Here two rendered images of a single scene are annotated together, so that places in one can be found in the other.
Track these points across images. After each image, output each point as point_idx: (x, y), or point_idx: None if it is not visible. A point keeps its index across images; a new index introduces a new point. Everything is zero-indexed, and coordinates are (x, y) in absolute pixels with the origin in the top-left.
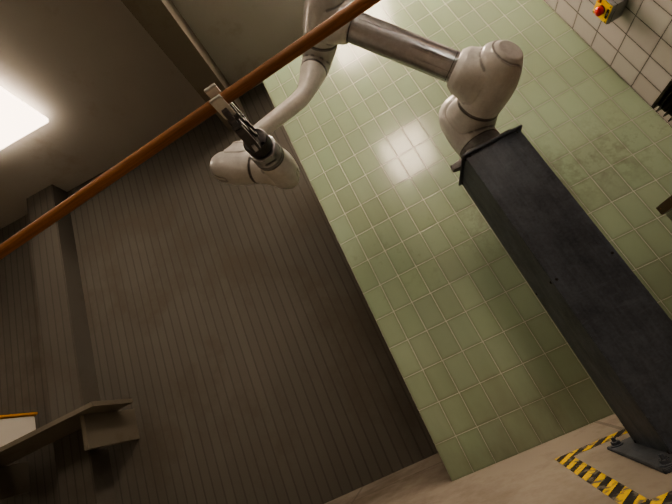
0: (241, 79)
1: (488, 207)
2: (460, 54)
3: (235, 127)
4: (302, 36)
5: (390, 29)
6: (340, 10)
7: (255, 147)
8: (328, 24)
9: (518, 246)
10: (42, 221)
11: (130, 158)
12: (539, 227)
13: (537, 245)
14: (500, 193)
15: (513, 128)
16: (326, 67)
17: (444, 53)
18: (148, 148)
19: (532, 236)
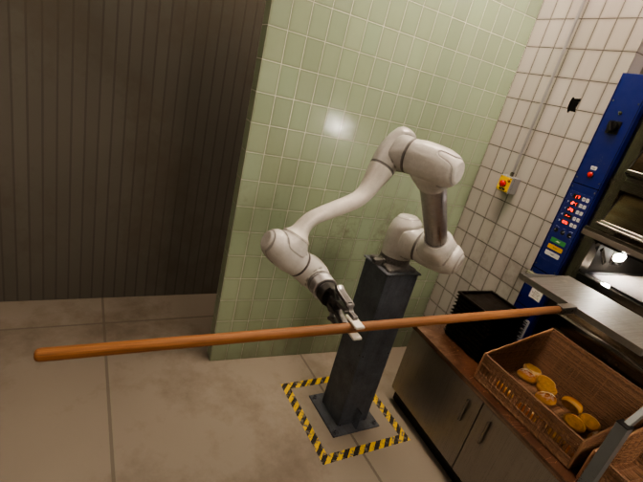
0: (377, 327)
1: (367, 295)
2: (446, 244)
3: None
4: (422, 322)
5: (443, 211)
6: (446, 320)
7: None
8: (435, 324)
9: None
10: (158, 350)
11: (273, 339)
12: (378, 331)
13: (370, 339)
14: (381, 306)
15: (417, 274)
16: None
17: (442, 239)
18: (290, 338)
19: (372, 334)
